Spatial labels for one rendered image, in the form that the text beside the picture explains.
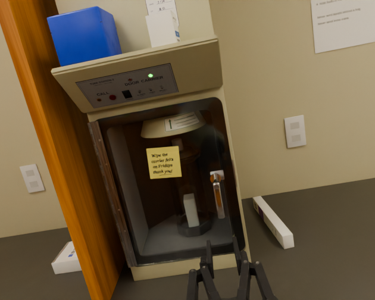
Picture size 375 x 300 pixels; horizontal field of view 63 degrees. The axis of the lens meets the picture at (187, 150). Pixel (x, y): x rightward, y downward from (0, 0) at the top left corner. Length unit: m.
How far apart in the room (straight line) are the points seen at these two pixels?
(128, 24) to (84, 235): 0.48
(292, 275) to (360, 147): 0.65
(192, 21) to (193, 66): 0.12
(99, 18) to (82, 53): 0.07
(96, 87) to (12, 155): 0.79
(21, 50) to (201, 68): 0.35
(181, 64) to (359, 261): 0.63
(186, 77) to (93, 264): 0.48
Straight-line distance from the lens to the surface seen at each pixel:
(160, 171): 0.74
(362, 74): 1.27
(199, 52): 0.60
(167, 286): 0.86
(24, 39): 0.72
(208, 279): 0.50
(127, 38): 0.72
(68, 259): 1.05
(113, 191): 0.78
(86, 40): 0.63
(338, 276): 0.84
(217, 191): 0.70
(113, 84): 0.65
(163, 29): 0.62
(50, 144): 0.70
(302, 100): 1.20
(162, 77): 0.63
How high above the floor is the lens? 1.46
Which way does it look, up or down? 15 degrees down
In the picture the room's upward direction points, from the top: 11 degrees counter-clockwise
